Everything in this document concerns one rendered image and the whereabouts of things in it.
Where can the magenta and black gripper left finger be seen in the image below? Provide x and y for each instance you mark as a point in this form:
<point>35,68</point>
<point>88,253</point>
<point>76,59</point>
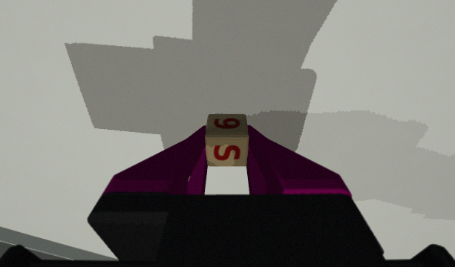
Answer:
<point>170,171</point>

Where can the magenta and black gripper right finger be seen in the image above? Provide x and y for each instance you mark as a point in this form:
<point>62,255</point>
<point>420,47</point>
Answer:
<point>285,171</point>

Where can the beige letter block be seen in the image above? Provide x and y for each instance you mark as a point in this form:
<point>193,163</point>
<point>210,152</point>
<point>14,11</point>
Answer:
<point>227,140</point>

